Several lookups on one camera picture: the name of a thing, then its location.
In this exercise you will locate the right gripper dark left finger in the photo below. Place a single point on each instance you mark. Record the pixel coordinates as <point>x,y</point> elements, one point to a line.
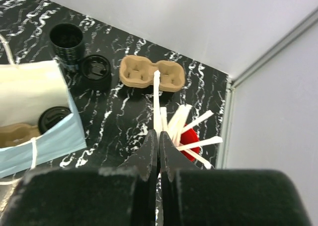
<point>106,196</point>

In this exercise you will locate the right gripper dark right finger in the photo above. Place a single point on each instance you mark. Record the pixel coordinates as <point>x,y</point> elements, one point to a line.
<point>225,197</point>

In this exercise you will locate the black cup lid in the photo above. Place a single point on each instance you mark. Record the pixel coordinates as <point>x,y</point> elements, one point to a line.
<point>50,117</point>

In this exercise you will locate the white straw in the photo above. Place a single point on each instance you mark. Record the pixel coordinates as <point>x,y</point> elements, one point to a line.
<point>177,121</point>
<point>157,119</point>
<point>210,141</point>
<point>197,121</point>
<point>205,162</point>
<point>163,115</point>

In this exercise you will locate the brown cardboard cup carrier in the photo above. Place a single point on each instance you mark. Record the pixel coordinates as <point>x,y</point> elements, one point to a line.
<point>16,134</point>

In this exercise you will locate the light blue paper bag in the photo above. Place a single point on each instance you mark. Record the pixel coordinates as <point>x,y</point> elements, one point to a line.
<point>26,91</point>

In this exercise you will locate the black coffee cup with lid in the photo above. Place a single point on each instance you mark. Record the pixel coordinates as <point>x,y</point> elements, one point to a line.
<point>95,72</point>

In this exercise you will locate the aluminium frame post right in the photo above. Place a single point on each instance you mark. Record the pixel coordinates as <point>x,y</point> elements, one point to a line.
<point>297,31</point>

